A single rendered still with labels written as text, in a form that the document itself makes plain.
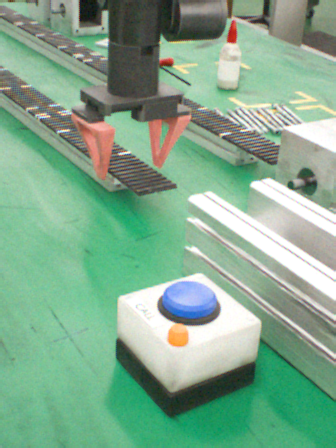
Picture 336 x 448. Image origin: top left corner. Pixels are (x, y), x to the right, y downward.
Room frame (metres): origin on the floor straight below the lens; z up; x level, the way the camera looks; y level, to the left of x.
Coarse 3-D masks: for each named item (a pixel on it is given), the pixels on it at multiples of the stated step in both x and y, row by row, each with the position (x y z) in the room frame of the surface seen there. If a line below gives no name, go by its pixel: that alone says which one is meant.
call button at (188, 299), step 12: (168, 288) 0.45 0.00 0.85; (180, 288) 0.45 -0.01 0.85; (192, 288) 0.45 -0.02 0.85; (204, 288) 0.45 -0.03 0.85; (168, 300) 0.43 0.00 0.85; (180, 300) 0.43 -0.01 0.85; (192, 300) 0.43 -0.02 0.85; (204, 300) 0.44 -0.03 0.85; (216, 300) 0.44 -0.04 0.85; (180, 312) 0.43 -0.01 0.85; (192, 312) 0.42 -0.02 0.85; (204, 312) 0.43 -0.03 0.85
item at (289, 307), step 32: (256, 192) 0.62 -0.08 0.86; (288, 192) 0.61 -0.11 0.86; (192, 224) 0.58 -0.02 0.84; (224, 224) 0.54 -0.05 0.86; (256, 224) 0.54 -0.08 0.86; (288, 224) 0.58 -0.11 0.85; (320, 224) 0.55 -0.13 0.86; (192, 256) 0.58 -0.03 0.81; (224, 256) 0.54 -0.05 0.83; (256, 256) 0.51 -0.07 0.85; (288, 256) 0.49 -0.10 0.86; (320, 256) 0.55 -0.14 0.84; (224, 288) 0.54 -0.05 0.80; (256, 288) 0.50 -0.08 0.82; (288, 288) 0.48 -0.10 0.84; (320, 288) 0.45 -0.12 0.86; (288, 320) 0.48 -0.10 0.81; (320, 320) 0.44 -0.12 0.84; (288, 352) 0.46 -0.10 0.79; (320, 352) 0.44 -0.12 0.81; (320, 384) 0.43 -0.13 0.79
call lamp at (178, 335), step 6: (174, 324) 0.41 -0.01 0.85; (180, 324) 0.41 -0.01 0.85; (174, 330) 0.40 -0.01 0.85; (180, 330) 0.40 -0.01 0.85; (186, 330) 0.40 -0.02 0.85; (168, 336) 0.40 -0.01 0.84; (174, 336) 0.40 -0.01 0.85; (180, 336) 0.40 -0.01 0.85; (186, 336) 0.40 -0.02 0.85; (168, 342) 0.40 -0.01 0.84; (174, 342) 0.40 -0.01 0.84; (180, 342) 0.40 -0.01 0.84; (186, 342) 0.40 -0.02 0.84
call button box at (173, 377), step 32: (160, 288) 0.47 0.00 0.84; (128, 320) 0.44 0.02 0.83; (160, 320) 0.42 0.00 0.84; (192, 320) 0.42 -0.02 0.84; (224, 320) 0.43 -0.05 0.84; (256, 320) 0.43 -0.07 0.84; (128, 352) 0.44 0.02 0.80; (160, 352) 0.40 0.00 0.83; (192, 352) 0.40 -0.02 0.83; (224, 352) 0.41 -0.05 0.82; (256, 352) 0.43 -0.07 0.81; (160, 384) 0.40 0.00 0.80; (192, 384) 0.40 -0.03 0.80; (224, 384) 0.42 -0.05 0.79
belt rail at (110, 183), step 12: (0, 96) 1.07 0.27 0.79; (12, 108) 1.02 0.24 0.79; (24, 120) 0.98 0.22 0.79; (36, 120) 0.94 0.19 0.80; (36, 132) 0.94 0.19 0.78; (48, 132) 0.93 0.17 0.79; (60, 144) 0.88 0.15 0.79; (72, 156) 0.85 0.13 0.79; (84, 156) 0.82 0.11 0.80; (84, 168) 0.82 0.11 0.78; (96, 180) 0.80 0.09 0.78; (108, 180) 0.78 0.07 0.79
